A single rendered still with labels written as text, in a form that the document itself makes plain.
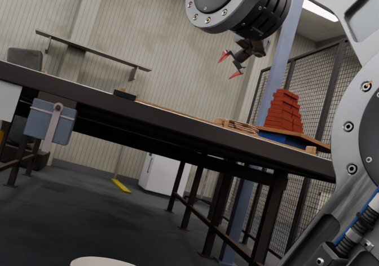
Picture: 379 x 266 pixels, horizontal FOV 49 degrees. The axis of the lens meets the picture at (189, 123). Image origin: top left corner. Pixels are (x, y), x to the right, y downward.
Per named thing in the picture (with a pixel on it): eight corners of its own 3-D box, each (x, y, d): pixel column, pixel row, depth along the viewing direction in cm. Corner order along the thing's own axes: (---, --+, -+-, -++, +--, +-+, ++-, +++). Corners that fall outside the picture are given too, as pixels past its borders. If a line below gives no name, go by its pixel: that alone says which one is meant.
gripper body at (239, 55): (239, 69, 198) (251, 59, 194) (227, 52, 200) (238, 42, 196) (243, 69, 203) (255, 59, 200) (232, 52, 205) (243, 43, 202)
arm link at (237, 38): (264, 57, 190) (270, 41, 191) (248, 44, 183) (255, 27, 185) (246, 58, 199) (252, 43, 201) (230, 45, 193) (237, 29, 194)
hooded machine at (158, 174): (171, 195, 744) (192, 124, 754) (181, 202, 690) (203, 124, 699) (135, 187, 723) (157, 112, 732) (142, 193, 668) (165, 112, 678)
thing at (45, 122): (62, 156, 131) (79, 102, 132) (17, 145, 128) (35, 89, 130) (65, 155, 142) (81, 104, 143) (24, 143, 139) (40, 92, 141)
